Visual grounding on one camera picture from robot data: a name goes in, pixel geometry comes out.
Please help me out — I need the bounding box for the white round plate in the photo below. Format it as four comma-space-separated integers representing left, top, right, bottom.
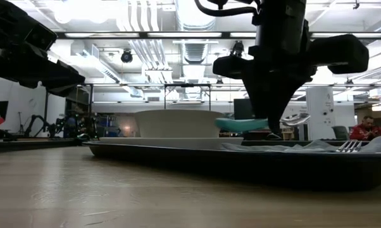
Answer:
98, 136, 245, 151

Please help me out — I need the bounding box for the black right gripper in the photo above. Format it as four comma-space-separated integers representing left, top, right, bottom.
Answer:
212, 31, 370, 133

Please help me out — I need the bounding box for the black ceiling spotlight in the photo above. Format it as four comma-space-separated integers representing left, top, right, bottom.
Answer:
120, 48, 134, 64

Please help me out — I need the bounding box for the metal fork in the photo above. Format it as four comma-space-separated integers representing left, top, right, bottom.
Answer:
335, 139, 363, 153

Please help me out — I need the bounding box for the beige bowl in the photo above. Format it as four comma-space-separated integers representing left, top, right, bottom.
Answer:
134, 109, 226, 139

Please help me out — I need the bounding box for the grey-green office chair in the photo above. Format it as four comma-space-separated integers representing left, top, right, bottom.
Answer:
331, 125, 351, 141

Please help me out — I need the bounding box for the black plastic tray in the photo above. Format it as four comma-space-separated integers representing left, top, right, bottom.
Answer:
82, 141, 381, 193

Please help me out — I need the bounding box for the person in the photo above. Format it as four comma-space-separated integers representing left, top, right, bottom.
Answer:
349, 115, 381, 141

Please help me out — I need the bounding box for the silver ventilation duct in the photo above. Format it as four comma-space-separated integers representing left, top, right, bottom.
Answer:
173, 0, 220, 65

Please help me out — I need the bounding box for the dark storage shelf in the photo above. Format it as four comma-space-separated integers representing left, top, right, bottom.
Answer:
65, 84, 94, 139

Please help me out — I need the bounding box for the black monitor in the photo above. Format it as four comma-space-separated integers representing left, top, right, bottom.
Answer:
233, 98, 256, 120

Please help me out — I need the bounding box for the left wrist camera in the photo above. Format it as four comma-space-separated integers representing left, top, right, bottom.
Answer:
25, 21, 58, 51

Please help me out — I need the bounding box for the black background rack frame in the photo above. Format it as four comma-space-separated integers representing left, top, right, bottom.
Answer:
163, 83, 212, 111

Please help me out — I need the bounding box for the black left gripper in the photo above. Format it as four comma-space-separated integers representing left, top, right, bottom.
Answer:
0, 41, 86, 98

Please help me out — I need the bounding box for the black aluminium rig frame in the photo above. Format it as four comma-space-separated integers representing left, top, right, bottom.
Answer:
0, 30, 381, 153

